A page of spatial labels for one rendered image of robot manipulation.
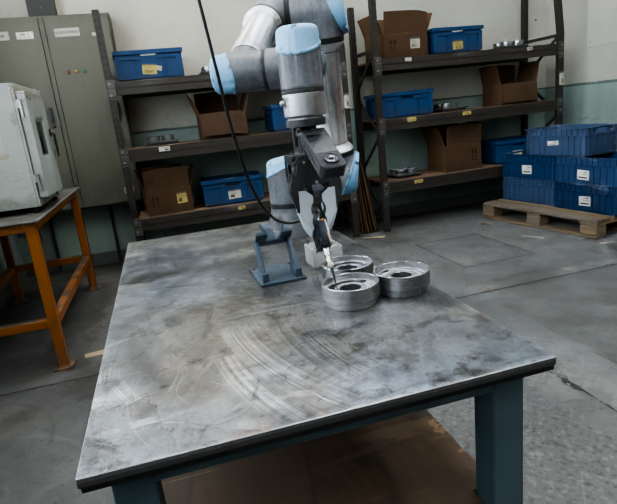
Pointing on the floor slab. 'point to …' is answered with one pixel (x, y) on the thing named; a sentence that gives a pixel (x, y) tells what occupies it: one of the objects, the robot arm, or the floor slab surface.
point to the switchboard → (65, 95)
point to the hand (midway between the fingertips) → (320, 230)
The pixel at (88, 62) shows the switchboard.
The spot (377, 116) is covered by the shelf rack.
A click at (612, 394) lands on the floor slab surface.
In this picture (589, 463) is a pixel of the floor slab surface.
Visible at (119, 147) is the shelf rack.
